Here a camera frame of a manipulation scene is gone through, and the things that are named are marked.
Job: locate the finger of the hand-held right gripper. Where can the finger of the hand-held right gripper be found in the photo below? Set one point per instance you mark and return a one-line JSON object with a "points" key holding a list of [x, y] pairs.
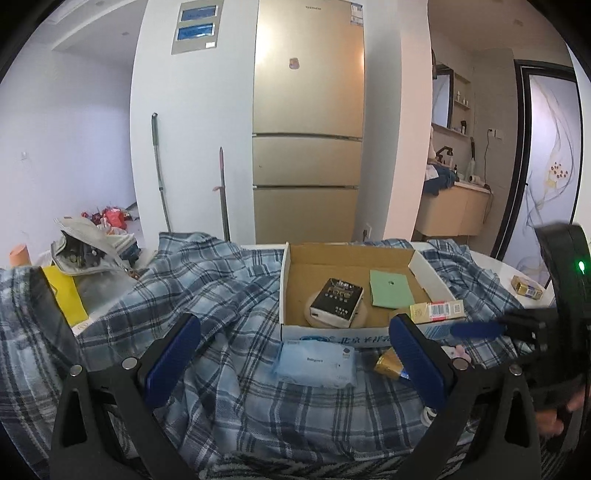
{"points": [[478, 329]]}

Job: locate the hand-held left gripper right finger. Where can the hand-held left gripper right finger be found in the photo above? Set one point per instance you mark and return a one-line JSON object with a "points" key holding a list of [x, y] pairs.
{"points": [[415, 360]]}

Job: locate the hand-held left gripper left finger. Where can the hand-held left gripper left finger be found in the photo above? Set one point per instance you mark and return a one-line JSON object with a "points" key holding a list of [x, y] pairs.
{"points": [[171, 360]]}

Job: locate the yellow and white carton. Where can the yellow and white carton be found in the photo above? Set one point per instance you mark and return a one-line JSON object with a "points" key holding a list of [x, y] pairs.
{"points": [[438, 310]]}

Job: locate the round tan perforated disc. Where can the round tan perforated disc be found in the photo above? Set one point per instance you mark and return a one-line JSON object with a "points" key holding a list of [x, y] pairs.
{"points": [[363, 313]]}

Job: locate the green wallet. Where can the green wallet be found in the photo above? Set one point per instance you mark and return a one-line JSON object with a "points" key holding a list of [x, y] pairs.
{"points": [[390, 288]]}

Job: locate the small black box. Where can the small black box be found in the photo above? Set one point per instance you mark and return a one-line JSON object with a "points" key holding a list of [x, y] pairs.
{"points": [[337, 300]]}

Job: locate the cardboard box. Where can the cardboard box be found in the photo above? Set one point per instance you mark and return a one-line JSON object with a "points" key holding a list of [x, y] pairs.
{"points": [[332, 258]]}

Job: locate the person's right hand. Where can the person's right hand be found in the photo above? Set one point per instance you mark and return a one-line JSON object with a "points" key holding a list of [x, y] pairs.
{"points": [[547, 422]]}

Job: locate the gold tube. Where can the gold tube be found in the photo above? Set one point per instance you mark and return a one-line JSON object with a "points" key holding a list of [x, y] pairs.
{"points": [[390, 364]]}

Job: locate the small pink white object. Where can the small pink white object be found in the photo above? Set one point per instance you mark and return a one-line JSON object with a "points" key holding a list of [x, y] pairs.
{"points": [[457, 353]]}

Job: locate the small yellow pack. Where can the small yellow pack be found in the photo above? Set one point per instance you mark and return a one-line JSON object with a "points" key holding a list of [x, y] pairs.
{"points": [[527, 287]]}

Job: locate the blue plaid blanket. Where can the blue plaid blanket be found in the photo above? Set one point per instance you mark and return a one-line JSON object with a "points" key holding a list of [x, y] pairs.
{"points": [[207, 300]]}

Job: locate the clear plastic bag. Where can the clear plastic bag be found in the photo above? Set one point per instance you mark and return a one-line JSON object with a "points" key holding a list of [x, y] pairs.
{"points": [[104, 295]]}

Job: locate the blue wet wipes pack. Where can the blue wet wipes pack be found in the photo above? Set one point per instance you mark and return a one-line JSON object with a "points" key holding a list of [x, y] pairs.
{"points": [[314, 362]]}

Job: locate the wooden vanity cabinet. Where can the wooden vanity cabinet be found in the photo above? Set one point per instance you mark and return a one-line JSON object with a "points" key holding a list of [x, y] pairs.
{"points": [[455, 212]]}

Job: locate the yellow paper bag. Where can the yellow paper bag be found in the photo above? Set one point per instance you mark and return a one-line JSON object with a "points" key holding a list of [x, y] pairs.
{"points": [[67, 295]]}

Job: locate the grey white bag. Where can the grey white bag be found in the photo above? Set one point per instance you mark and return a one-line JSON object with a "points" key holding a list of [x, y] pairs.
{"points": [[92, 240]]}

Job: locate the blue cloth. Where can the blue cloth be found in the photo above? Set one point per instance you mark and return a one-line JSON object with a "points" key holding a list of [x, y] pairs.
{"points": [[438, 180]]}

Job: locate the red packets pile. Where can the red packets pile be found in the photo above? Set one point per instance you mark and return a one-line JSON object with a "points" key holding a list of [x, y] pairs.
{"points": [[111, 216]]}

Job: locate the black framed glass door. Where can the black framed glass door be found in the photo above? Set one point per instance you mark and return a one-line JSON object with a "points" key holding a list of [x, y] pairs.
{"points": [[549, 161]]}

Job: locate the dark broom stick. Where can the dark broom stick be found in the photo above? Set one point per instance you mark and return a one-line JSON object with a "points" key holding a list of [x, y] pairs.
{"points": [[223, 198]]}

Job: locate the upright hair tool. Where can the upright hair tool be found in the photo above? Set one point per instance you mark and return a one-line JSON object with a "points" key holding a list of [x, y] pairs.
{"points": [[473, 157]]}

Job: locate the black faucet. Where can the black faucet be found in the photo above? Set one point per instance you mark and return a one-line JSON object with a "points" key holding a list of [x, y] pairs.
{"points": [[444, 154]]}

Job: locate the orange cup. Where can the orange cup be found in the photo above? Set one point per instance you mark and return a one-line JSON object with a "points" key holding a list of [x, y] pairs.
{"points": [[20, 256]]}

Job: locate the bathroom mirror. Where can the bathroom mirror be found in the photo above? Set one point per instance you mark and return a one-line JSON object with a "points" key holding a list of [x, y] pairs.
{"points": [[443, 97]]}

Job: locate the gold three-door refrigerator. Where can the gold three-door refrigerator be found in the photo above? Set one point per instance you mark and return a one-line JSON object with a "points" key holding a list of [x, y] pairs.
{"points": [[307, 115]]}

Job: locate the pink fridge sticker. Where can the pink fridge sticker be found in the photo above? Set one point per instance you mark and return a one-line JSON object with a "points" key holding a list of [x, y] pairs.
{"points": [[293, 62]]}

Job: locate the fridge energy label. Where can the fridge energy label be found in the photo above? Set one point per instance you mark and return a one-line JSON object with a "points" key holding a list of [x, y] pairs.
{"points": [[356, 13]]}

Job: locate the white wall socket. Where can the white wall socket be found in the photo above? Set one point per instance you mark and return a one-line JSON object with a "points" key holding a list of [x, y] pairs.
{"points": [[495, 134]]}

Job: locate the bathroom wall shelf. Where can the bathroom wall shelf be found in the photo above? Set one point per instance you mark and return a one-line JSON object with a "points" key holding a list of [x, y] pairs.
{"points": [[461, 102]]}

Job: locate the wall electrical panel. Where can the wall electrical panel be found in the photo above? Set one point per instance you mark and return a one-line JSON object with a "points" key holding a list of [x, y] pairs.
{"points": [[196, 39]]}

